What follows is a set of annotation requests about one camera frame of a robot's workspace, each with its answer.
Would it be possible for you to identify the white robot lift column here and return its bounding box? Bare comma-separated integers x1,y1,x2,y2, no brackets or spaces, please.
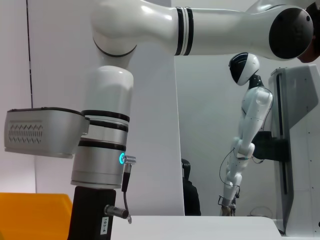
252,63,320,237

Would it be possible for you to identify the yellow plastic bin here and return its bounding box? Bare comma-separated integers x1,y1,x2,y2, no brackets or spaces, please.
0,192,74,240

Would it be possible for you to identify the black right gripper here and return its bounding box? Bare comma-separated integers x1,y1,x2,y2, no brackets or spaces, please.
67,184,118,240

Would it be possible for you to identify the right arm cable with connector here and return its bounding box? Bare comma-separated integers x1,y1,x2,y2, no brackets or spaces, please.
104,154,138,224

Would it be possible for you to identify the person in black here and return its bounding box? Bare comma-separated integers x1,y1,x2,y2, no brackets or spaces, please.
181,158,202,217

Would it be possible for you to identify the thin black humanoid arm cable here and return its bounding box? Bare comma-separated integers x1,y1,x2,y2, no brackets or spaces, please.
218,146,241,187

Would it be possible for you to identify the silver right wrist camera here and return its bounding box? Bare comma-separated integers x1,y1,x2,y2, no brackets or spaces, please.
3,106,91,160

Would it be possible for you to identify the tangled cable loop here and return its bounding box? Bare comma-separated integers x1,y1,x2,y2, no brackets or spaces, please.
249,205,274,218

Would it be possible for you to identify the humanoid robot tan gripper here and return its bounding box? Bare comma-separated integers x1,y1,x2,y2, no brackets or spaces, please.
218,195,238,217

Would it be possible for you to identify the humanoid robot white torso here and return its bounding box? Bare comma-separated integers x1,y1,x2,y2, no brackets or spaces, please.
240,74,275,133

